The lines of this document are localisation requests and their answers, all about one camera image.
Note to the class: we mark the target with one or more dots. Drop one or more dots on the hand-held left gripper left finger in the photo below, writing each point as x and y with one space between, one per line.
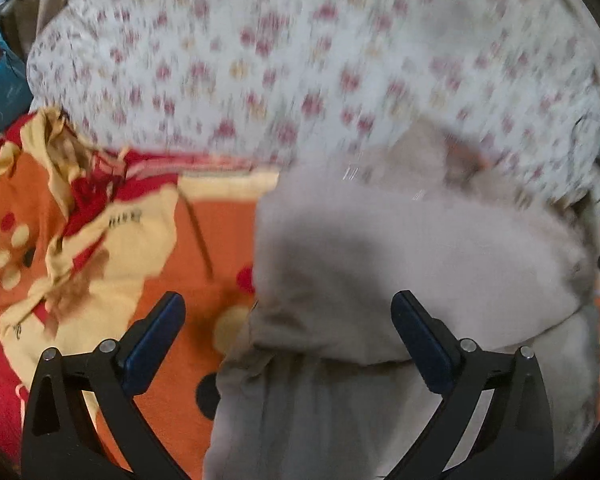
155 337

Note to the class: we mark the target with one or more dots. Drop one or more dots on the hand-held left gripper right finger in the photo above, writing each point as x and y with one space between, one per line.
420 340

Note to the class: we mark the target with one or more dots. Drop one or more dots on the grey garment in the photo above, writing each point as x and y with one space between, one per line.
380 260

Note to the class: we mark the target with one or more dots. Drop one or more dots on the orange printed blanket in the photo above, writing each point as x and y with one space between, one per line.
180 240

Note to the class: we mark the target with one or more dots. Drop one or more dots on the blue bag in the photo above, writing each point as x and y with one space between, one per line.
2 85

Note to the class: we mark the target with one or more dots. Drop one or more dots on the white floral quilt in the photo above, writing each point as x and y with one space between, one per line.
280 60

